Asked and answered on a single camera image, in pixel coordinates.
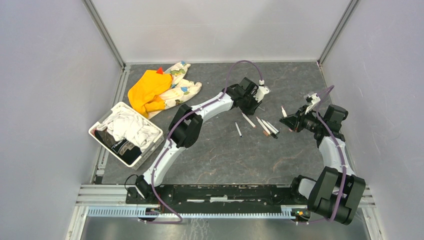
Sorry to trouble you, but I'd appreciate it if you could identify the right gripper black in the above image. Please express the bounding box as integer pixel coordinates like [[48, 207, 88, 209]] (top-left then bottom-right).
[[279, 104, 325, 133]]

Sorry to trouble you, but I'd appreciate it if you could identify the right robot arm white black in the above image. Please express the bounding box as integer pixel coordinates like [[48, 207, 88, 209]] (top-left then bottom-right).
[[279, 104, 366, 225]]

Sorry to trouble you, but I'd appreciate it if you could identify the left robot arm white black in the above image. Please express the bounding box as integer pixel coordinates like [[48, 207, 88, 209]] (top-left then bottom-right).
[[135, 77, 271, 204]]

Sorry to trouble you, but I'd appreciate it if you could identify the white pen capped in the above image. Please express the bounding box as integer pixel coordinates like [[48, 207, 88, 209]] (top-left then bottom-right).
[[266, 121, 280, 135]]

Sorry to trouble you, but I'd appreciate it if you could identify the cream patterned cloth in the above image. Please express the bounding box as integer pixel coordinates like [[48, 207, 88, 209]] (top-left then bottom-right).
[[145, 61, 203, 119]]

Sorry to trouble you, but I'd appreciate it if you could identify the yellow orange cloth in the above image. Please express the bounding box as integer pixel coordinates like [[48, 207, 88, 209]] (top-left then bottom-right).
[[127, 68, 173, 118]]

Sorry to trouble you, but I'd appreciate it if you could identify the white laundry basket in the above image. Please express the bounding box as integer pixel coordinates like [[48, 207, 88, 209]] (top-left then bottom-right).
[[88, 101, 164, 170]]

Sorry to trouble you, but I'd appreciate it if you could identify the white cloth in basket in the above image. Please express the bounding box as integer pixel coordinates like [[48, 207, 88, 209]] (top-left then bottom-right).
[[95, 106, 163, 151]]

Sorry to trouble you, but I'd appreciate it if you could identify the black garment in basket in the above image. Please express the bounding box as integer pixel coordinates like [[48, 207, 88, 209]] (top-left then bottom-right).
[[94, 130, 142, 165]]

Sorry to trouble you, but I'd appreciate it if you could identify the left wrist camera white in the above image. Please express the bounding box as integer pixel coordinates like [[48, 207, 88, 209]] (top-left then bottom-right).
[[253, 85, 271, 103]]

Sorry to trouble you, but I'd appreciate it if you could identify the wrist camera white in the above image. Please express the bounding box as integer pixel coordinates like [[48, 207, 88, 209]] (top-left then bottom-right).
[[253, 85, 271, 103], [304, 92, 321, 114]]

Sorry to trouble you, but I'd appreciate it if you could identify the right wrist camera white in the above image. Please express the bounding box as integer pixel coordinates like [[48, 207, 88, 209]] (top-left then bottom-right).
[[304, 92, 321, 114]]

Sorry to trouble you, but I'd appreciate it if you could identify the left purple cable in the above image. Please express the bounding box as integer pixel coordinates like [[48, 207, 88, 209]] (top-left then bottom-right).
[[138, 59, 265, 225]]

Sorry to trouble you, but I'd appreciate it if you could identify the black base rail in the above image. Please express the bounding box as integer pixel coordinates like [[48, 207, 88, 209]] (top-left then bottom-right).
[[125, 184, 310, 216]]

